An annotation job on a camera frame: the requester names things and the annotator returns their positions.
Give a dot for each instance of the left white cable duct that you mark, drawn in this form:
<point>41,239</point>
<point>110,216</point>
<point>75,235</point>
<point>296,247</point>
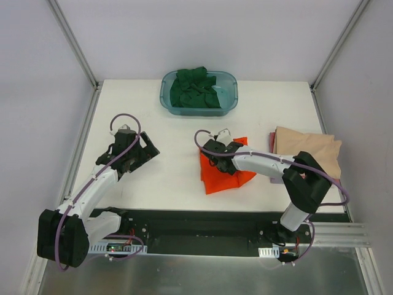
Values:
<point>116,248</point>

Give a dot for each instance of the pink folded t shirt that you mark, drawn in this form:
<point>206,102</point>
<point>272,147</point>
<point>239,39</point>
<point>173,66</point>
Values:
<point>272,136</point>

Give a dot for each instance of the orange t shirt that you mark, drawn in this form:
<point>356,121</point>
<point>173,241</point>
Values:
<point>214,180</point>

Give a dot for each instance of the teal plastic bin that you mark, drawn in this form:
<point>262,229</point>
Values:
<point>226,88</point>

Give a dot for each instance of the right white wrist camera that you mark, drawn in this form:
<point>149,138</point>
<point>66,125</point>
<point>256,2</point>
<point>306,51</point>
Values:
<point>224,136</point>

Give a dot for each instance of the aluminium frame post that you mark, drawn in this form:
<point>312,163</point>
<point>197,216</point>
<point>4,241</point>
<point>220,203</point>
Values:
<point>339,43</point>
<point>72,41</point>

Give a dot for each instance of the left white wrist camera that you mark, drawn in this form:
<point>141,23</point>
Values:
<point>124,127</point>

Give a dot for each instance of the right aluminium frame post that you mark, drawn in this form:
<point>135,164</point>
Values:
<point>339,43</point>

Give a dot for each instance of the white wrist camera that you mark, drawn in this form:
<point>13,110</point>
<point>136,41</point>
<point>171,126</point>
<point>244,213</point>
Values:
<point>124,127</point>
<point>224,136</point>

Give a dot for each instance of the white cable duct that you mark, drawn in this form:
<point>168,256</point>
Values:
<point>272,252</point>
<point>116,248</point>

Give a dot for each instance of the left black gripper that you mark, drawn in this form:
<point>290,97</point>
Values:
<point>142,148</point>

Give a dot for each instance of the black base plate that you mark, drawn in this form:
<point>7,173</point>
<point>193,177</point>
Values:
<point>207,233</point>

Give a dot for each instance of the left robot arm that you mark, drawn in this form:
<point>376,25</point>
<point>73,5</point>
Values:
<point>66,234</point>

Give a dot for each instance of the right white cable duct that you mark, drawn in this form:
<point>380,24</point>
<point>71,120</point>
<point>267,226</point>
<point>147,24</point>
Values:
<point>272,252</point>

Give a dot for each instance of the dark green t shirt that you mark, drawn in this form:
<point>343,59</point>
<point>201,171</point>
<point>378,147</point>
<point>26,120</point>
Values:
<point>193,88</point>

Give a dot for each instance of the beige folded t shirt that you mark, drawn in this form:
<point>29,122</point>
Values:
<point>324,148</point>

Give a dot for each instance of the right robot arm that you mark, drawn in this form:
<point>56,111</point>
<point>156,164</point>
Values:
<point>304,179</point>

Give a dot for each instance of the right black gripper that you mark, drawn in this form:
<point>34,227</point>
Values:
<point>219,159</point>

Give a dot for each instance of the left aluminium frame post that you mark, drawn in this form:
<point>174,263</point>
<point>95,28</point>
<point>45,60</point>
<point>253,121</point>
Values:
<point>72,41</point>

